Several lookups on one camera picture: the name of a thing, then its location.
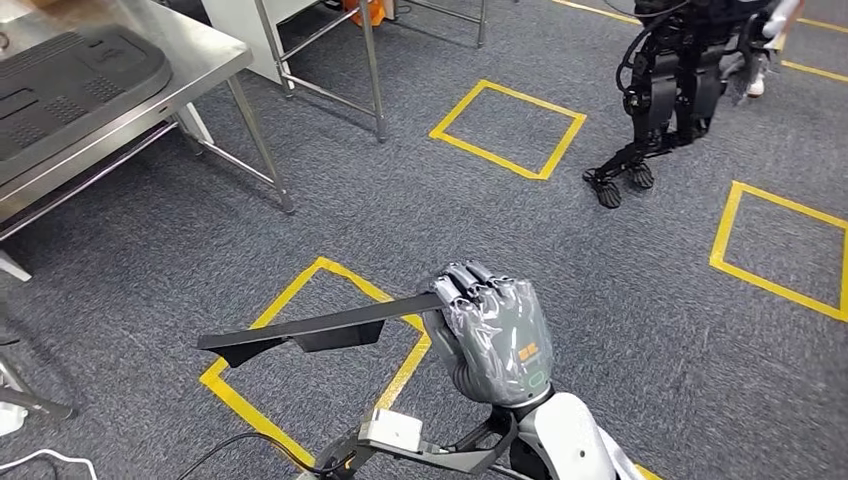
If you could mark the black foam engine cover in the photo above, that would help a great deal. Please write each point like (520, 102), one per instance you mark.
(79, 86)

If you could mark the dark grey robot fixture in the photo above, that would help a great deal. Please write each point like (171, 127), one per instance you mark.
(338, 457)

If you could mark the black plastic plate bracket part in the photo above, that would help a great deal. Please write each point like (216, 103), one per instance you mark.
(331, 328)

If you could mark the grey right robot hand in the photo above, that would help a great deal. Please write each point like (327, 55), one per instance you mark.
(497, 344)

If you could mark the yellow floor tape square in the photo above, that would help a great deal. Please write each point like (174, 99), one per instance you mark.
(535, 99)
(291, 289)

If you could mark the white power strip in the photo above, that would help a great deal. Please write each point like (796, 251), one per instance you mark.
(12, 420)

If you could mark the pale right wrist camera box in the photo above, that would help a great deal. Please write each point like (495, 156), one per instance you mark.
(391, 429)

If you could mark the orange plastic object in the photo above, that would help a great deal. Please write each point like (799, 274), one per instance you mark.
(364, 10)

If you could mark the grey metal table frame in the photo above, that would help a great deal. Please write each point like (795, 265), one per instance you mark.
(482, 23)

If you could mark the person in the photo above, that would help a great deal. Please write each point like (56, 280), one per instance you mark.
(755, 85)

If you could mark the stainless steel workbench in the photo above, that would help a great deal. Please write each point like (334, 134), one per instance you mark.
(199, 46)

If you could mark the black legged robot stand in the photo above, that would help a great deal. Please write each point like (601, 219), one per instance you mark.
(669, 86)

